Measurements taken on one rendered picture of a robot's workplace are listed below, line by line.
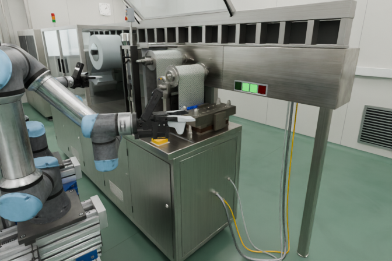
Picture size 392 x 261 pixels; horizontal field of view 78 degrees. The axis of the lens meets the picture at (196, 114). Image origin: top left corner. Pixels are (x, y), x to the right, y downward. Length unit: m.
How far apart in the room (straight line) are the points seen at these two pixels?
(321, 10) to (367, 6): 2.36
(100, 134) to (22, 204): 0.31
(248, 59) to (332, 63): 0.49
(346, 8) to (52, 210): 1.51
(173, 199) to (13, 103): 0.96
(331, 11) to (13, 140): 1.38
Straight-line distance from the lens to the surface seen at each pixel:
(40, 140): 1.55
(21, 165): 0.92
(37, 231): 1.13
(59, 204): 1.14
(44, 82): 0.95
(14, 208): 0.97
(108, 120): 0.80
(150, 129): 0.82
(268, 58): 1.53
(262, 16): 1.57
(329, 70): 1.40
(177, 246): 1.72
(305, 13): 1.45
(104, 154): 0.84
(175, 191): 1.46
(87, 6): 7.31
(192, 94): 1.68
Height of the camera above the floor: 1.48
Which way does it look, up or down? 17 degrees down
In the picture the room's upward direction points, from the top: straight up
